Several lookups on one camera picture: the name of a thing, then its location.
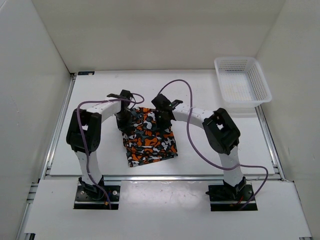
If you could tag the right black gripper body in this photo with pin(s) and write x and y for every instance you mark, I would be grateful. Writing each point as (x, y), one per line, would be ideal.
(162, 122)

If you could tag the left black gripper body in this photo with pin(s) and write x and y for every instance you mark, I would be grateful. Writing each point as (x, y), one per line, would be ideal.
(124, 120)

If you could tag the orange camouflage shorts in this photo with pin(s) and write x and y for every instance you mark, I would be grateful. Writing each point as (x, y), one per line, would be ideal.
(144, 142)

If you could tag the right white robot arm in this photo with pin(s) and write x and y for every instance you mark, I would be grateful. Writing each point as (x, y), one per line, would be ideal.
(221, 132)

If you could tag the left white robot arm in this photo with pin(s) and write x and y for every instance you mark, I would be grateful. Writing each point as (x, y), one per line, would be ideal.
(85, 129)

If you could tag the dark corner label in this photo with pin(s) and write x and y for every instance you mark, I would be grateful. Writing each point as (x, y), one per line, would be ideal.
(86, 73)

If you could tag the white plastic mesh basket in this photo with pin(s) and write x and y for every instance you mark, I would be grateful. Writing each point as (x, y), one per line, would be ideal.
(242, 82)

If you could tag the left aluminium rail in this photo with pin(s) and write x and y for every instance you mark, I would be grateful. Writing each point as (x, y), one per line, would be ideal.
(57, 130)

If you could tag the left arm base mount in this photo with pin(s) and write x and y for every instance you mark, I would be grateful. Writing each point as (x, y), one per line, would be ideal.
(89, 200)

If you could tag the front aluminium rail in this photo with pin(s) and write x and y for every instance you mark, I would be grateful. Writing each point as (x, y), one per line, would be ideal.
(162, 178)

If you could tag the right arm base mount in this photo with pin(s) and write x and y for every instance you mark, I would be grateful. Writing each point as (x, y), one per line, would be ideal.
(222, 201)

